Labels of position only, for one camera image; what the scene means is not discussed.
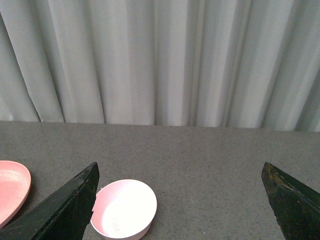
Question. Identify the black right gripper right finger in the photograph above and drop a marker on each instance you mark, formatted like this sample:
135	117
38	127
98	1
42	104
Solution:
295	205

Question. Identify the pink plastic plate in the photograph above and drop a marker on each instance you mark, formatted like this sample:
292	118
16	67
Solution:
15	184

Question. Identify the grey pleated curtain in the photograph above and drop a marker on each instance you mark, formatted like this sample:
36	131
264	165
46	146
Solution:
208	63

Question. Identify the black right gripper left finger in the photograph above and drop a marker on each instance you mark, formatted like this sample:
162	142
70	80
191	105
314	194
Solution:
64	215

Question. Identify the light pink plastic bowl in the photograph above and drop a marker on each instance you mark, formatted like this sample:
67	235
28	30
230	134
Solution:
124	210

